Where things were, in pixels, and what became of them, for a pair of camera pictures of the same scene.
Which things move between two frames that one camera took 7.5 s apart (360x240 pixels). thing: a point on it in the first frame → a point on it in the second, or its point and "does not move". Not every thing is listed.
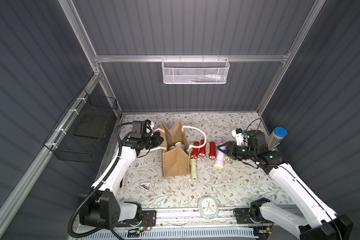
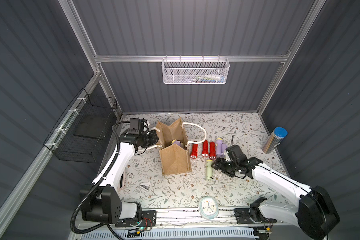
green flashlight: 193,169 → 209,169
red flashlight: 194,151 does not move
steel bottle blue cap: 276,136 does not move
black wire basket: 78,136 does not move
